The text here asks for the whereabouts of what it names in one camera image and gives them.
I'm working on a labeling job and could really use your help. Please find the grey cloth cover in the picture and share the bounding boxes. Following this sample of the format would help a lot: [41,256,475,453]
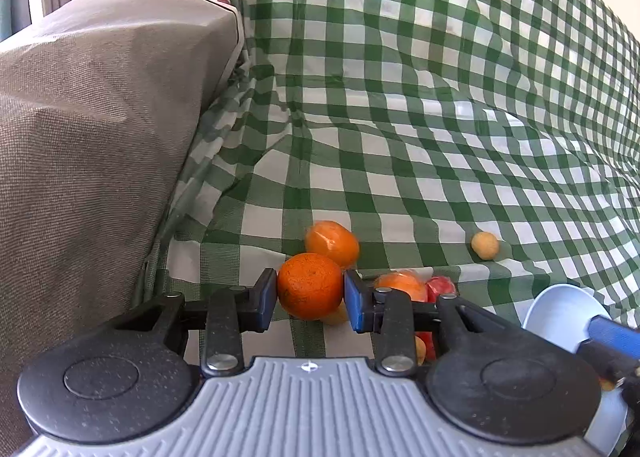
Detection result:
[0,0,246,453]

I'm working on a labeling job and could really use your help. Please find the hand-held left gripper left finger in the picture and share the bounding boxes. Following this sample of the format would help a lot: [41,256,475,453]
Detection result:
[107,268,277,379]

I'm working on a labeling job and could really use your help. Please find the green checked cloth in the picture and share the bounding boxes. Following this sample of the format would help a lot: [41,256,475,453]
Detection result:
[132,0,640,369]

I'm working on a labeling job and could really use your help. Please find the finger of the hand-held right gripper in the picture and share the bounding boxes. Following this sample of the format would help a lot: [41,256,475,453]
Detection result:
[577,314,640,418]

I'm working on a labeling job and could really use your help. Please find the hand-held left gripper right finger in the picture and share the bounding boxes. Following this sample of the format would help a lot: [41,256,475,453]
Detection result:
[344,269,506,379]

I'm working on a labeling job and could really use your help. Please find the light blue plate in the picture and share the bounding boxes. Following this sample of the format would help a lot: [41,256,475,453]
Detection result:
[521,283,632,456]

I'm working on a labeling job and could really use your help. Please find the orange mandarin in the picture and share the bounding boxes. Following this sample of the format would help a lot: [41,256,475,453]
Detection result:
[277,253,346,322]
[305,220,361,269]
[374,272,430,305]

